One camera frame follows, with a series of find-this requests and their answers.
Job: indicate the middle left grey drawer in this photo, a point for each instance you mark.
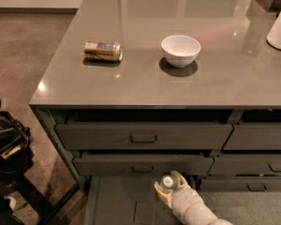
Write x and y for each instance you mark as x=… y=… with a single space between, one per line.
x=142 y=163

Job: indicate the top left grey drawer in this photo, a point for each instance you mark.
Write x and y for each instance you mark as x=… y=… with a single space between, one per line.
x=142 y=135

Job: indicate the bottom right grey drawer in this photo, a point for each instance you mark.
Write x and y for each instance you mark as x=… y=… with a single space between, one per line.
x=241 y=184

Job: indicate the white bowl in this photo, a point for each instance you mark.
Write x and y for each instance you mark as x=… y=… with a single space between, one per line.
x=180 y=50

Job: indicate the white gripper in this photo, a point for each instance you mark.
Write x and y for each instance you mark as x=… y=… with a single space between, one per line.
x=184 y=200

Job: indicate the grey drawer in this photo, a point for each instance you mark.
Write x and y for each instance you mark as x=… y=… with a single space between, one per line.
x=142 y=163
x=142 y=135
x=241 y=184
x=255 y=136
x=246 y=165

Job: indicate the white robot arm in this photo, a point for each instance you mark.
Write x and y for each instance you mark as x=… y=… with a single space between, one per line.
x=209 y=219

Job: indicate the gold drink can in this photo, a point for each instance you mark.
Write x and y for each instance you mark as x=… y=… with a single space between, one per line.
x=103 y=51

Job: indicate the small clear plastic bottle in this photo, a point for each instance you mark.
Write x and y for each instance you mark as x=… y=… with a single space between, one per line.
x=169 y=183

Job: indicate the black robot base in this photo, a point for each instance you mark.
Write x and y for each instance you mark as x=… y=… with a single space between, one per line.
x=15 y=159

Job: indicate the middle right grey drawer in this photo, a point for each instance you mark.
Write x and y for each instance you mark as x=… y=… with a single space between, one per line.
x=246 y=165

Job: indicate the top right grey drawer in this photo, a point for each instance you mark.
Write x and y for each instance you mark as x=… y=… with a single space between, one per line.
x=255 y=136

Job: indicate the grey cabinet with counter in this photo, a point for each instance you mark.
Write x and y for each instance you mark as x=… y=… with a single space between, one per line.
x=235 y=79

